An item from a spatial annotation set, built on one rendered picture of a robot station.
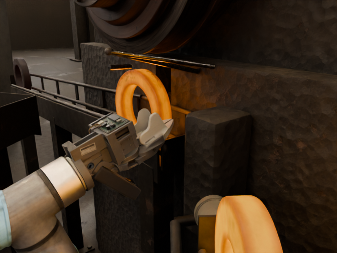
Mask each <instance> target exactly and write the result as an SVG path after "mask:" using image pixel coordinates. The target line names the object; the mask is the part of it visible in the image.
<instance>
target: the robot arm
mask: <svg viewBox="0 0 337 253"><path fill-rule="evenodd" d="M173 125H174V120H173V119H171V118H170V119H165V120H162V119H161V117H160V116H159V114H158V113H156V112H154V113H152V114H150V112H149V111H148V109H146V108H143V109H141V110H140V111H139V112H138V117H137V123H136V124H135V125H134V124H133V121H130V120H128V119H126V118H124V117H121V116H119V115H117V114H115V113H113V112H111V113H109V114H107V115H105V116H104V117H102V118H100V119H98V120H96V121H94V122H93V123H91V124H89V125H88V126H89V130H91V132H89V130H88V132H89V135H87V136H85V137H84V138H82V139H80V140H78V141H77V142H75V143H71V142H70V141H67V142H66V143H64V144H62V147H63V149H64V151H65V153H66V155H65V157H59V158H57V159H55V160H54V161H52V162H50V163H49V164H47V165H45V166H43V167H42V168H40V169H38V170H37V171H35V172H33V173H31V174H30V175H28V176H26V177H24V178H23V179H21V180H19V181H17V182H16V183H14V184H12V185H10V186H9V187H7V188H6V189H4V190H0V250H2V249H3V248H5V247H9V246H10V245H11V246H12V247H13V248H14V249H15V251H16V252H17V253H79V251H78V249H77V248H76V246H75V245H74V244H73V243H72V242H71V240H70V238H69V236H68V235H67V233H66V232H65V230H64V228H63V227H62V225H61V223H60V222H59V220H58V218H57V217H56V215H55V214H56V213H58V212H59V211H61V210H62V209H64V208H66V207H67V206H69V205H70V204H72V203H73V202H75V201H76V200H78V199H79V198H81V197H82V196H84V195H85V193H86V191H89V190H90V189H92V188H93V187H94V182H93V179H95V180H97V181H98V182H100V183H102V184H104V185H106V186H108V187H110V188H111V189H113V190H115V191H117V192H118V194H119V195H120V196H122V197H128V198H130V199H132V200H135V199H136V198H137V197H138V195H139V194H140V192H141V190H140V189H139V188H138V187H137V186H136V185H135V182H134V181H133V180H132V179H130V178H124V177H122V176H120V175H119V174H117V172H118V171H119V172H121V171H125V170H129V169H130V168H133V167H135V166H136V165H140V164H141V163H142V162H143V161H145V160H147V159H149V158H151V157H152V156H153V155H154V154H156V153H157V152H158V150H159V149H160V148H161V147H162V145H163V144H164V142H165V140H166V139H167V137H168V136H169V134H170V132H171V130H172V128H173ZM139 145H141V146H139ZM92 178H93V179H92Z"/></svg>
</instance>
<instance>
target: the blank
mask: <svg viewBox="0 0 337 253"><path fill-rule="evenodd" d="M215 253H283V250H282V247H281V243H280V240H279V237H278V234H277V231H276V228H275V225H274V223H273V220H272V218H271V216H270V214H269V212H268V210H267V208H266V207H265V205H264V204H263V203H262V201H261V200H260V199H258V198H257V197H255V196H252V195H241V196H226V197H224V198H222V199H221V201H220V203H219V207H218V210H217V216H216V224H215Z"/></svg>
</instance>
